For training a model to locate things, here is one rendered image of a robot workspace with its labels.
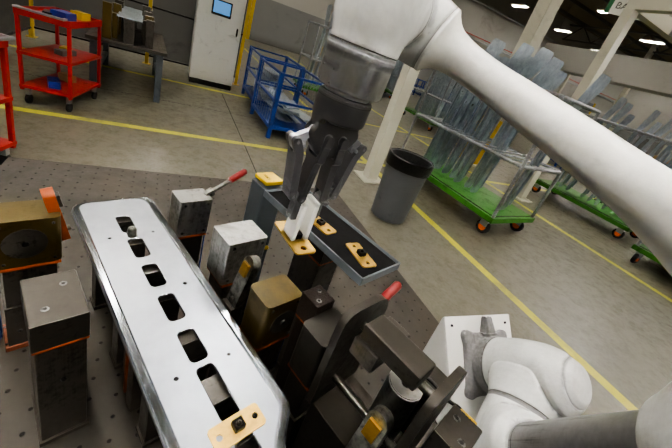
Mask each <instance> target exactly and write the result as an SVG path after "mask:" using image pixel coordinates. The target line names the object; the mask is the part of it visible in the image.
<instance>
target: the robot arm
mask: <svg viewBox="0 0 672 448"><path fill-rule="evenodd" d="M330 34H331V35H330V36H329V38H328V40H327V46H326V49H325V52H324V55H323V58H322V61H321V65H320V68H319V71H318V74H317V77H318V78H319V80H320V81H321V82H323V83H324V84H322V85H321V86H319V89H318V92H317V95H316V98H315V101H314V104H313V107H312V117H311V119H310V120H309V121H308V123H307V124H306V126H305V129H303V130H300V131H298V132H295V133H294V132H293V131H292V130H289V131H287V133H286V139H287V144H288V150H287V157H286V164H285V171H284V178H283V185H282V191H283V192H284V193H285V195H286V196H287V197H288V198H289V200H290V203H289V206H288V208H287V211H286V215H287V216H288V218H287V221H286V223H285V226H284V229H283V230H284V231H285V233H286V234H287V236H288V237H289V238H290V240H291V241H295V238H296V236H297V233H298V231H299V230H300V231H301V232H302V234H303V236H302V237H303V239H304V240H305V239H308V237H309V234H310V231H311V228H312V226H313V223H314V220H315V218H318V216H319V214H320V211H321V209H322V206H327V205H329V202H328V201H327V200H328V199H332V200H335V199H336V198H337V196H338V195H339V193H340V191H341V189H342V188H343V186H344V184H345V182H346V180H347V179H348V177H349V175H350V173H351V172H352V170H353V168H354V166H355V164H356V163H357V161H358V160H359V158H360V157H361V156H362V155H363V154H364V153H365V152H366V151H367V147H366V146H365V145H363V144H362V143H361V142H360V141H359V140H358V136H359V134H358V132H359V130H361V129H362V128H363V127H364V126H365V123H366V121H367V118H368V116H369V113H370V111H371V108H372V106H371V103H370V102H369V101H371V102H378V101H380V100H381V98H382V96H383V93H384V91H385V88H386V86H387V83H388V81H389V79H390V76H391V74H392V71H393V70H394V68H395V64H396V61H397V60H399V61H401V62H403V63H405V64H406V65H408V66H410V67H411V68H413V69H415V70H416V71H418V70H421V69H435V70H438V71H440V72H442V73H444V74H446V75H447V76H449V77H450V78H452V79H453V80H455V81H456V82H458V83H459V84H461V85H462V86H463V87H465V88H466V89H467V90H469V91H470V92H471V93H473V94H474V95H475V96H476V97H478V98H479V99H480V100H481V101H483V102H484V103H485V104H486V105H487V106H489V107H490V108H491V109H492V110H493V111H495V112H496V113H497V114H498V115H499V116H501V117H502V118H503V119H504V120H505V121H507V122H508V123H509V124H510V125H511V126H513V127H514V128H515V129H516V130H517V131H518V132H520V133H521V134H522V135H523V136H524V137H526V138H527V139H528V140H529V141H530V142H532V143H533V144H534V145H535V146H536V147H538V148H539V149H540V150H541V151H542V152H544V153H545V154H546V155H547V156H548V157H550V158H551V159H552V160H553V161H554V162H556V163H557V164H558V165H559V166H560V167H562V168H563V169H564V170H565V171H567V172H568V173H569V174H570V175H571V176H573V177H574V178H575V179H576V180H577V181H579V182H580V183H581V184H582V185H583V186H585V187H586V188H587V189H588V190H589V191H591V192H592V193H593V194H594V195H595V196H596V197H598V198H599V199H600V200H601V201H602V202H603V203H604V204H605V205H607V206H608V207H609V208H610V209H611V210H612V211H613V212H614V213H615V214H616V215H617V216H618V217H619V218H620V219H621V220H622V221H623V222H624V223H625V224H626V225H627V226H628V227H629V228H630V229H631V230H632V231H633V232H634V233H635V235H636V236H637V237H638V238H639V239H640V240H641V241H642V242H643V243H644V244H645V246H646V247H647V248H648V249H649V250H650V251H651V252H652V253H653V255H654V256H655V257H656V258H657V259H658V261H659V262H660V263H661V264H662V266H663V267H664V268H665V269H666V270H667V272H668V273H669V274H670V275H671V276H672V170H671V169H670V168H668V167H666V166H665V165H663V164H661V163H660V162H658V161H657V160H655V159H653V158H652V157H650V156H649V155H647V154H645V153H644V152H642V151H641V150H639V149H638V148H636V147H635V146H633V145H631V144H630V143H628V142H627V141H625V140H624V139H622V138H621V137H619V136H618V135H616V134H614V133H613V132H611V131H610V130H608V129H607V128H605V127H604V126H602V125H600V124H599V123H597V122H596V121H594V120H592V119H591V118H589V117H588V116H586V115H584V114H583V113H581V112H580V111H578V110H576V109H575V108H573V107H571V106H570V105H568V104H567V103H565V102H563V101H562V100H560V99H558V98H557V97H555V96H554V95H552V94H550V93H549V92H547V91H545V90H544V89H542V88H541V87H539V86H537V85H536V84H534V83H533V82H531V81H529V80H528V79H526V78H524V77H523V76H521V75H520V74H518V73H516V72H515V71H513V70H511V69H510V68H508V67H507V66H505V65H504V64H502V63H501V62H499V61H498V60H496V59H495V58H494V57H492V56H491V55H490V54H488V53H487V52H486V51H484V50H483V49H482V48H481V47H480V46H478V45H477V44H476V43H475V42H474V41H473V40H472V39H471V38H470V37H469V36H468V35H467V34H466V32H465V31H464V29H463V26H462V20H461V10H460V9H459V8H458V7H457V6H456V5H455V4H454V3H453V2H452V0H335V3H334V12H333V23H332V29H331V33H330ZM332 35H333V36H332ZM394 60H395V61H394ZM307 140H308V143H309V144H308V147H307V149H306V157H305V160H304V162H303V157H304V148H306V141H307ZM302 163H303V165H302ZM320 166H321V167H320ZM319 168H320V171H319ZM318 171H319V174H318V178H317V181H316V184H315V188H314V191H313V195H314V196H313V195H312V194H308V193H309V191H310V189H311V187H312V184H313V182H314V180H315V177H316V175H317V173H318ZM332 188H333V189H332ZM306 198H307V199H306ZM305 200H306V201H305ZM460 337H461V340H462V344H463V357H464V370H466V371H467V372H468V373H467V375H466V377H465V388H464V395H465V397H466V398H467V399H470V400H474V399H475V398H477V397H480V396H486V398H485V400H484V402H483V404H482V405H481V408H480V410H479V412H478V414H477V417H476V419H475V421H476V422H477V426H478V427H479V428H480V429H481V430H482V434H481V436H480V437H479V439H478V441H477V442H476V444H475V445H474V447H473V448H672V381H671V382H670V383H669V384H667V385H666V386H665V387H664V388H663V389H662V390H660V391H659V392H658V393H656V394H654V395H653V396H651V397H650V398H649V399H648V400H646V401H645V402H644V404H643V405H642V406H641V408H640V409H638V410H628V411H619V412H610V413H601V414H592V415H582V416H579V415H581V414H582V413H583V412H584V411H585V410H586V409H587V407H588V405H589V404H590V402H591V398H592V385H591V381H590V378H589V375H588V373H587V371H586V370H585V368H584V367H583V366H582V365H581V364H580V363H579V362H577V361H576V360H575V359H573V358H572V357H571V356H569V355H568V354H567V353H566V352H564V351H562V350H560V349H558V348H556V347H554V346H551V345H548V344H545V343H542V342H538V341H533V340H527V339H520V338H507V334H506V332H505V331H504V330H500V329H499V330H496V331H495V328H494V324H493V321H492V318H491V317H489V316H487V317H485V316H482V317H481V325H480V332H471V331H469V330H462V331H461V334H460Z"/></svg>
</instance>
